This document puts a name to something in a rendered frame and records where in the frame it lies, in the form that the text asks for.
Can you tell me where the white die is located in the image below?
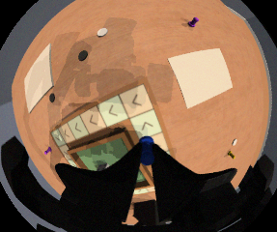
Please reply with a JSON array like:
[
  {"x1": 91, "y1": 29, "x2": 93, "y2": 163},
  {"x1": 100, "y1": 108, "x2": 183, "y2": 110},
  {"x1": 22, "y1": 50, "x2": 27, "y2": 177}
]
[{"x1": 97, "y1": 163, "x2": 110, "y2": 171}]

